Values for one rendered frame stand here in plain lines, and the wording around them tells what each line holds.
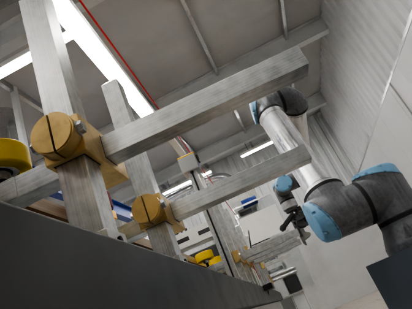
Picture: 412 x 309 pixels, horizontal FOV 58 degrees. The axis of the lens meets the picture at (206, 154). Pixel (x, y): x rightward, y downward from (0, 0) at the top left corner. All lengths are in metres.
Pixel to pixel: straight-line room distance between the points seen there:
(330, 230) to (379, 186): 0.21
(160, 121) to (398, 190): 0.99
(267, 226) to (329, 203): 3.20
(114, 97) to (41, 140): 0.36
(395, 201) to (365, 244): 9.48
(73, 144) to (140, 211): 0.24
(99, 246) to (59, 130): 0.16
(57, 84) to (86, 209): 0.17
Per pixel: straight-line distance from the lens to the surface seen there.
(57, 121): 0.43
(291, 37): 7.82
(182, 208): 0.68
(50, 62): 0.52
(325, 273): 10.67
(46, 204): 0.71
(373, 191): 1.30
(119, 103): 0.75
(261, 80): 0.45
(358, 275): 10.71
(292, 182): 2.06
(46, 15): 0.57
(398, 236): 1.30
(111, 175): 0.49
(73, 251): 0.27
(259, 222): 4.46
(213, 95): 0.45
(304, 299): 4.40
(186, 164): 1.45
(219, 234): 1.37
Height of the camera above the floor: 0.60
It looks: 24 degrees up
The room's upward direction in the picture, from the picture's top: 23 degrees counter-clockwise
